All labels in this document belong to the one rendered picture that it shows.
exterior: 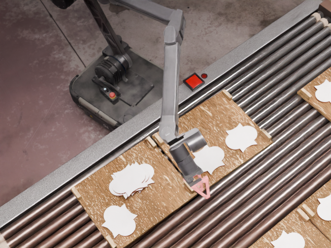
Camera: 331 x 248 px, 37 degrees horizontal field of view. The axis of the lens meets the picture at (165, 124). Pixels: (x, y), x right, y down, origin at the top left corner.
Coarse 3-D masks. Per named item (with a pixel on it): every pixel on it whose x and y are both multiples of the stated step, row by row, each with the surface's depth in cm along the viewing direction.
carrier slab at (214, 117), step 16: (224, 96) 230; (192, 112) 227; (208, 112) 226; (224, 112) 226; (240, 112) 225; (192, 128) 222; (208, 128) 222; (224, 128) 221; (256, 128) 221; (208, 144) 218; (224, 144) 217; (224, 160) 213; (240, 160) 213; (208, 176) 210; (224, 176) 210
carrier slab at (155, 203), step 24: (144, 144) 219; (120, 168) 214; (168, 168) 212; (72, 192) 209; (96, 192) 208; (144, 192) 207; (168, 192) 207; (96, 216) 203; (144, 216) 202; (120, 240) 197
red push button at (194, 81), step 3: (195, 75) 239; (189, 78) 238; (192, 78) 238; (195, 78) 238; (198, 78) 238; (186, 81) 237; (189, 81) 237; (192, 81) 237; (195, 81) 237; (198, 81) 237; (201, 81) 237; (189, 84) 236; (192, 84) 236; (195, 84) 236; (198, 84) 236; (192, 87) 235
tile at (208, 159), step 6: (204, 150) 215; (210, 150) 215; (216, 150) 215; (222, 150) 215; (198, 156) 214; (204, 156) 213; (210, 156) 213; (216, 156) 213; (222, 156) 213; (198, 162) 212; (204, 162) 212; (210, 162) 212; (216, 162) 212; (222, 162) 211; (204, 168) 210; (210, 168) 210; (216, 168) 211; (210, 174) 209
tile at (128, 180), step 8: (128, 168) 209; (136, 168) 209; (120, 176) 207; (128, 176) 207; (136, 176) 207; (144, 176) 207; (112, 184) 205; (120, 184) 205; (128, 184) 205; (136, 184) 205; (120, 192) 203; (128, 192) 203
